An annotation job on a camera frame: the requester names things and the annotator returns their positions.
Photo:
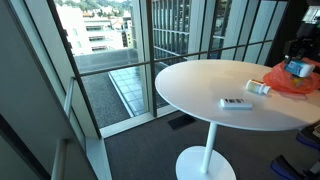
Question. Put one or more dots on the yellow-capped bottle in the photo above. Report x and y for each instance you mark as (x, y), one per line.
(297, 81)

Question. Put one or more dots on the orange plastic bag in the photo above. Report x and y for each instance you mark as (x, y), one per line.
(280, 81)

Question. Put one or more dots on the dark floor vent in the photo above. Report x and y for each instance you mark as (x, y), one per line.
(181, 121)

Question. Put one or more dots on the blue black equipment base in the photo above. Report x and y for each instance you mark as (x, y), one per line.
(308, 140)
(283, 168)

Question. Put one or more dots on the white bottle orange label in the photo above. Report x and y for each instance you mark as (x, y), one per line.
(256, 87)

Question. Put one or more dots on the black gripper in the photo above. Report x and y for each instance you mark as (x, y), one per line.
(300, 48)

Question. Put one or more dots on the white and blue container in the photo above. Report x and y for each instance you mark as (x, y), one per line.
(300, 68)

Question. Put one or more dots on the round white pedestal table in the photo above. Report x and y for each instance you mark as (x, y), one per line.
(206, 83)

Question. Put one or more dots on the grey metal window rail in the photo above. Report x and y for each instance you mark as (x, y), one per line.
(59, 160)
(116, 67)

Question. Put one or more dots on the white stick container black print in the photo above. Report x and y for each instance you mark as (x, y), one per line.
(236, 104)

